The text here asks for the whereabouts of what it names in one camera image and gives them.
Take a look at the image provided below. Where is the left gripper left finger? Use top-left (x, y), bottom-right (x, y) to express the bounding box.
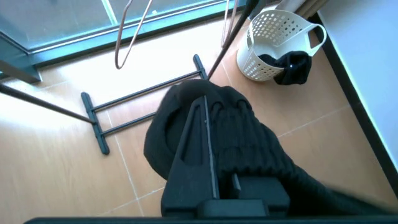
top-left (160, 95), bottom-right (220, 218)

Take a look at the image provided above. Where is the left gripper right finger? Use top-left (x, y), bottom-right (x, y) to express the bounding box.
top-left (217, 173), bottom-right (291, 218)

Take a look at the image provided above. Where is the black clothes rack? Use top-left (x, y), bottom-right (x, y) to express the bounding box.
top-left (0, 0), bottom-right (261, 156)

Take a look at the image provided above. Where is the white laundry basket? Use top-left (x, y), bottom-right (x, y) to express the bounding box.
top-left (236, 9), bottom-right (328, 83)

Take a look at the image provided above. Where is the window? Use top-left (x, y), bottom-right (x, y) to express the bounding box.
top-left (0, 0), bottom-right (268, 85)

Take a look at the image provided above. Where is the beige curtain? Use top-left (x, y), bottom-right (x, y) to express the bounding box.
top-left (275, 0), bottom-right (330, 19)

